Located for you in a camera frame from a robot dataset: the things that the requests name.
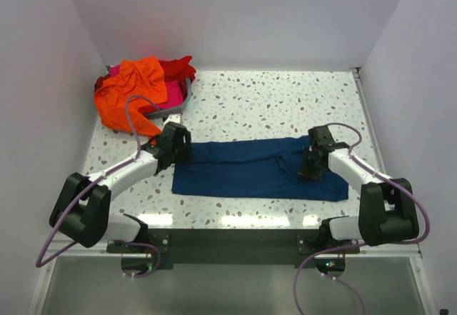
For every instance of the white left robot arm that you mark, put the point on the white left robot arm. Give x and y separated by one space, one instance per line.
82 210

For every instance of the red t-shirt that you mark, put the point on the red t-shirt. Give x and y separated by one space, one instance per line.
177 70

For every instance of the grey laundry basket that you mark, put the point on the grey laundry basket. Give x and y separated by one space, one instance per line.
157 113

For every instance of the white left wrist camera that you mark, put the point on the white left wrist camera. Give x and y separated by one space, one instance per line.
172 118

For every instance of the blue t-shirt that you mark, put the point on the blue t-shirt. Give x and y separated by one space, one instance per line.
263 168

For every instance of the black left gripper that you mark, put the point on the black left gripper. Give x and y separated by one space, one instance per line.
183 147

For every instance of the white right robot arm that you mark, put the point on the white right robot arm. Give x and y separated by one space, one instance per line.
387 213

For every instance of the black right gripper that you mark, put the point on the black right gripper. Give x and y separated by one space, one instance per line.
309 165

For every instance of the orange t-shirt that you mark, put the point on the orange t-shirt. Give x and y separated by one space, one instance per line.
119 98

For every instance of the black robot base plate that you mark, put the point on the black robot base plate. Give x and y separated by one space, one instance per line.
225 247

